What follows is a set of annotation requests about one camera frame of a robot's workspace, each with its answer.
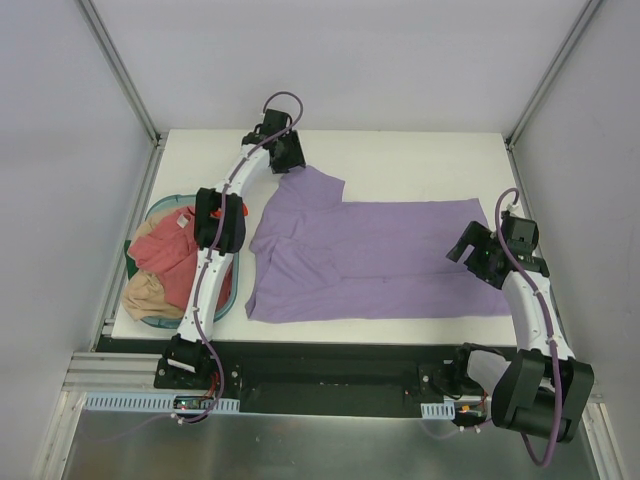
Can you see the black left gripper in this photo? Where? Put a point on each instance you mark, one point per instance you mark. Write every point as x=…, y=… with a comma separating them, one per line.
x=288, y=153

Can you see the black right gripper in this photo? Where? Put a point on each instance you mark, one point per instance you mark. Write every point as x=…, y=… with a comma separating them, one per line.
x=476, y=245

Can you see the lavender t shirt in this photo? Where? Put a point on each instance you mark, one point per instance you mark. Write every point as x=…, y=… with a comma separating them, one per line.
x=321, y=258

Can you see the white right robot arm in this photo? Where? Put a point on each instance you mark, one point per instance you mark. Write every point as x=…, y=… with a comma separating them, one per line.
x=543, y=390

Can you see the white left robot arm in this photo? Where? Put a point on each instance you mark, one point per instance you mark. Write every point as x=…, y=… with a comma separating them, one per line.
x=220, y=232

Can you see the orange red t shirt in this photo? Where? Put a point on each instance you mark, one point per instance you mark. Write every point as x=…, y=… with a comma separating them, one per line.
x=229, y=210

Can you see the teal plastic laundry basket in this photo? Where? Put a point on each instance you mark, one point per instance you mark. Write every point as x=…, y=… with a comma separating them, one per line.
x=165, y=260

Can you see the pink t shirt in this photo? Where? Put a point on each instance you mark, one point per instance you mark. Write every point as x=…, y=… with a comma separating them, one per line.
x=175, y=265

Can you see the dark green t shirt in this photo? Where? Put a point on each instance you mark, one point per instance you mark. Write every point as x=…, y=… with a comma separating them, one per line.
x=130, y=263

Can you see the beige t shirt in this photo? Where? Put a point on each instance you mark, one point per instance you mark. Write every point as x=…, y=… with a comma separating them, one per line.
x=144, y=295

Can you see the right aluminium frame post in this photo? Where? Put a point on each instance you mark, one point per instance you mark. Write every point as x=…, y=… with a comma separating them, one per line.
x=568, y=45

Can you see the aluminium frame post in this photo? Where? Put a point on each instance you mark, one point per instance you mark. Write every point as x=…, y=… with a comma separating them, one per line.
x=111, y=55
x=568, y=45

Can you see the right white slotted cable duct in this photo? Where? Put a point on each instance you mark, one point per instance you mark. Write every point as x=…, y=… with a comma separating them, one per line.
x=438, y=411

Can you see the white slotted cable duct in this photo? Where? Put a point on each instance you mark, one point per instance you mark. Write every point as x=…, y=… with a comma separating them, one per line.
x=158, y=403
x=438, y=411

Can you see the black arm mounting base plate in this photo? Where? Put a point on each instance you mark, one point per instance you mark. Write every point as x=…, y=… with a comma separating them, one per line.
x=338, y=379

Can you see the left aluminium frame post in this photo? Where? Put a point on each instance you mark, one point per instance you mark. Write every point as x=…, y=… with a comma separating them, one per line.
x=111, y=55

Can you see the left white slotted cable duct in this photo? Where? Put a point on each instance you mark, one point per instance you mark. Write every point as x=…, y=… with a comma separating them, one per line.
x=158, y=403

